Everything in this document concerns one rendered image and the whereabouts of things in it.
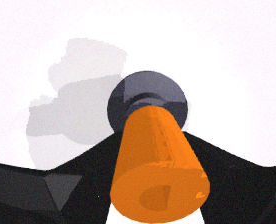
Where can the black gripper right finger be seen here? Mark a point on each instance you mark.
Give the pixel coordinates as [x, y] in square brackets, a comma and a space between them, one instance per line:
[241, 192]

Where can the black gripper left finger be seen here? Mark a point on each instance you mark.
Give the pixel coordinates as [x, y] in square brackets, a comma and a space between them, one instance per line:
[77, 192]

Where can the orange knob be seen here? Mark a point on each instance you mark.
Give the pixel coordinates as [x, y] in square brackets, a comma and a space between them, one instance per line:
[158, 178]

